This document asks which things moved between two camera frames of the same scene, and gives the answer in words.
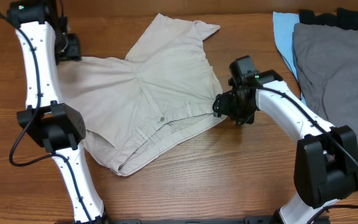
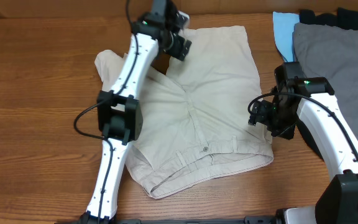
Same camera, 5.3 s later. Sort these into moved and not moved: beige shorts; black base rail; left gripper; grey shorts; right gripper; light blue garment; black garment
Moved: right gripper; beige shorts; left gripper
Not moved: black base rail; black garment; light blue garment; grey shorts
